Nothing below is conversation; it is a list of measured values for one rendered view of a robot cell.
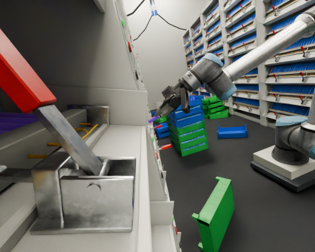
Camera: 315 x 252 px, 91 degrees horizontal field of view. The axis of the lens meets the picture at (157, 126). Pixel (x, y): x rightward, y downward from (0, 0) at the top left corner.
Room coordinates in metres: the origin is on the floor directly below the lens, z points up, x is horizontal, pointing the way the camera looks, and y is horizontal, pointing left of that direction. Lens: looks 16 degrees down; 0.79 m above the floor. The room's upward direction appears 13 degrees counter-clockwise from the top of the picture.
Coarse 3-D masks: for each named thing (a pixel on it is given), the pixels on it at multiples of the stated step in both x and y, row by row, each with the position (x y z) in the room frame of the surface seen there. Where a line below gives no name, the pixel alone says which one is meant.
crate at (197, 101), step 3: (198, 96) 1.47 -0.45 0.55; (189, 99) 1.66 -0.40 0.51; (192, 99) 1.65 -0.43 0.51; (195, 99) 1.46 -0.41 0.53; (198, 99) 1.47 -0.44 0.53; (189, 102) 1.45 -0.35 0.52; (192, 102) 1.46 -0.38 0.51; (195, 102) 1.46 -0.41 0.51; (198, 102) 1.47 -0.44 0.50; (201, 102) 1.47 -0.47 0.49; (180, 105) 1.43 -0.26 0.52; (189, 105) 1.45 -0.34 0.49; (192, 105) 1.45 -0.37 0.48; (177, 108) 1.43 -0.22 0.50; (180, 108) 1.43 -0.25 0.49
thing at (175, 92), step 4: (180, 80) 0.77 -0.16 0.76; (176, 84) 0.77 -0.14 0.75; (180, 84) 0.76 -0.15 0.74; (184, 84) 0.72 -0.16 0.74; (168, 88) 0.77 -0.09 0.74; (172, 88) 0.77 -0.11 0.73; (176, 88) 0.77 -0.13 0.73; (188, 88) 0.72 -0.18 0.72; (164, 92) 0.77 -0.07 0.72; (168, 92) 0.76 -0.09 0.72; (172, 92) 0.74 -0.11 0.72; (176, 92) 0.75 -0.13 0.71; (164, 96) 0.76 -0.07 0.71; (168, 96) 0.74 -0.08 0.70; (172, 96) 0.73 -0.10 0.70; (176, 96) 0.72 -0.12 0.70; (172, 100) 0.72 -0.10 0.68; (176, 100) 0.73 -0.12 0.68; (180, 100) 0.74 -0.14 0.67; (172, 104) 0.74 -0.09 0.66; (176, 104) 0.75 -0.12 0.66
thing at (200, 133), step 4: (204, 128) 1.47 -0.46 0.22; (172, 132) 1.60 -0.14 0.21; (196, 132) 1.45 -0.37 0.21; (200, 132) 1.46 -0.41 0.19; (204, 132) 1.47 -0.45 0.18; (176, 136) 1.47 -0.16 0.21; (180, 136) 1.43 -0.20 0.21; (184, 136) 1.43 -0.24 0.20; (188, 136) 1.44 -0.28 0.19; (192, 136) 1.45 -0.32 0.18; (196, 136) 1.45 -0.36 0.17; (180, 140) 1.42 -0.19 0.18; (184, 140) 1.43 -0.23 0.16
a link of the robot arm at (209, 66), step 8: (208, 56) 0.71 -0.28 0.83; (216, 56) 0.70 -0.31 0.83; (200, 64) 0.71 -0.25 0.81; (208, 64) 0.70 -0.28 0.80; (216, 64) 0.70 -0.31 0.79; (192, 72) 0.72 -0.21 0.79; (200, 72) 0.70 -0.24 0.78; (208, 72) 0.70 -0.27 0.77; (216, 72) 0.70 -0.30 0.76; (200, 80) 0.71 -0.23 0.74; (208, 80) 0.71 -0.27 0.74
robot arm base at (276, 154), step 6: (276, 150) 0.88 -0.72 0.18; (282, 150) 0.85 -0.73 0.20; (288, 150) 0.82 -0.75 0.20; (294, 150) 0.81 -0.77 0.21; (276, 156) 0.87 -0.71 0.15; (282, 156) 0.84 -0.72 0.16; (288, 156) 0.82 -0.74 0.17; (294, 156) 0.81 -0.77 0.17; (300, 156) 0.79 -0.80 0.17; (306, 156) 0.80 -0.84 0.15; (282, 162) 0.83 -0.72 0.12; (288, 162) 0.81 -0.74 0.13; (294, 162) 0.79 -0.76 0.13; (300, 162) 0.78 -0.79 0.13; (306, 162) 0.79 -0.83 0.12
